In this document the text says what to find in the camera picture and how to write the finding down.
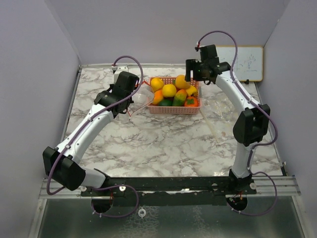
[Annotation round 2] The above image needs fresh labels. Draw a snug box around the yellow lemon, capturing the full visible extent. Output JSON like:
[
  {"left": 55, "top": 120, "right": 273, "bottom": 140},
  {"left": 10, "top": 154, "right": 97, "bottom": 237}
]
[{"left": 162, "top": 84, "right": 177, "bottom": 98}]

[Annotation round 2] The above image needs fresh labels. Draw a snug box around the green lime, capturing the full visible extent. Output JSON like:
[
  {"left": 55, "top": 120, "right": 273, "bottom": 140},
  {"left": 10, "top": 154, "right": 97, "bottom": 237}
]
[{"left": 158, "top": 99, "right": 173, "bottom": 107}]

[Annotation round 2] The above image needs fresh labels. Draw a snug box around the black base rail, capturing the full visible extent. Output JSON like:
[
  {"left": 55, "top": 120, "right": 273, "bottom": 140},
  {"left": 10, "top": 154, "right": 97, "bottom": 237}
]
[{"left": 81, "top": 177, "right": 256, "bottom": 207}]

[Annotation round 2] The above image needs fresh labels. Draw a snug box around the yellow orange fruit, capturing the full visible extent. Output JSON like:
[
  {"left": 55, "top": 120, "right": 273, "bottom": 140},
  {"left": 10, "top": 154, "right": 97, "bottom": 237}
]
[{"left": 150, "top": 77, "right": 164, "bottom": 92}]

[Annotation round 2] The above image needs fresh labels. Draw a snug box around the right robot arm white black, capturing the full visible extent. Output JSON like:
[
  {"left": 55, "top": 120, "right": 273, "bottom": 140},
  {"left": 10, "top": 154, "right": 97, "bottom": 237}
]
[{"left": 185, "top": 45, "right": 270, "bottom": 194}]

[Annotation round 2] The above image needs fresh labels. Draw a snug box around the clear bag white zipper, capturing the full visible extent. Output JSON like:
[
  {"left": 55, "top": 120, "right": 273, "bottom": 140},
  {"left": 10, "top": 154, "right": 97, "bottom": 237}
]
[{"left": 200, "top": 95, "right": 237, "bottom": 143}]

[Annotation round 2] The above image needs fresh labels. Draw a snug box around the orange green mango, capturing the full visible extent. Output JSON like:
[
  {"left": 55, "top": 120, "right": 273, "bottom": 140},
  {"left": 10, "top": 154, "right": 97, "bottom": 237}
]
[{"left": 172, "top": 89, "right": 187, "bottom": 107}]

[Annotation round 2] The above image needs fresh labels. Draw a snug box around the orange persimmon green leaf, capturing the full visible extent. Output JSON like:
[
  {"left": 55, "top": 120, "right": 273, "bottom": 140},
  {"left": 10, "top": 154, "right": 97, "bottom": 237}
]
[{"left": 184, "top": 96, "right": 199, "bottom": 107}]

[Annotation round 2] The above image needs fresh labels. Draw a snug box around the pink plastic basket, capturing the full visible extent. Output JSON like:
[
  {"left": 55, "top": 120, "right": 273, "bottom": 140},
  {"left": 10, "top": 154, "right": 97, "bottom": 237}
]
[{"left": 147, "top": 80, "right": 202, "bottom": 115}]

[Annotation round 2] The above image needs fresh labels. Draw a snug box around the small orange tangerine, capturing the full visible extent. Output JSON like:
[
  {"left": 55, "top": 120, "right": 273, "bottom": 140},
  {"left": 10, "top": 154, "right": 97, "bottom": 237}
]
[{"left": 152, "top": 89, "right": 164, "bottom": 105}]

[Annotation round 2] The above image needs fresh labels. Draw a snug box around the yellow orange peach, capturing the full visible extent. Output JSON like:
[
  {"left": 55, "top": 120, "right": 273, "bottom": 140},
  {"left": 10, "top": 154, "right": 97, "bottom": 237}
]
[{"left": 174, "top": 74, "right": 191, "bottom": 89}]

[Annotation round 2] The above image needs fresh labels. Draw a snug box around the yellow bell pepper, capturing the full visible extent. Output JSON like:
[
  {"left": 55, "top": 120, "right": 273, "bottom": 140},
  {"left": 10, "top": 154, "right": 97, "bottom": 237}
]
[{"left": 185, "top": 85, "right": 198, "bottom": 97}]

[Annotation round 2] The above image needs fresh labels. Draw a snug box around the clear bag red zipper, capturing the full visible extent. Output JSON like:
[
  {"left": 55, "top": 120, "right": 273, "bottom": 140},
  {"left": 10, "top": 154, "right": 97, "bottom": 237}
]
[{"left": 128, "top": 81, "right": 155, "bottom": 120}]

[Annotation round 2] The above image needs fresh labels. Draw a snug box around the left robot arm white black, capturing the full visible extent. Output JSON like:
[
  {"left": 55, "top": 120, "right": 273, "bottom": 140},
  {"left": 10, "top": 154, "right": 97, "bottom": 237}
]
[{"left": 43, "top": 71, "right": 140, "bottom": 196}]

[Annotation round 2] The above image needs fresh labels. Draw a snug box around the small whiteboard wooden frame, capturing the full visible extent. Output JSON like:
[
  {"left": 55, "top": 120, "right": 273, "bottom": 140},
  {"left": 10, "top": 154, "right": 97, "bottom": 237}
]
[{"left": 216, "top": 46, "right": 264, "bottom": 82}]

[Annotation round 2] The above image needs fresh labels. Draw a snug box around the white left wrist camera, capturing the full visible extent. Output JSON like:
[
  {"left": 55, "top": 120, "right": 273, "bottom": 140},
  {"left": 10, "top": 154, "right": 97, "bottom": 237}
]
[{"left": 111, "top": 65, "right": 129, "bottom": 84}]

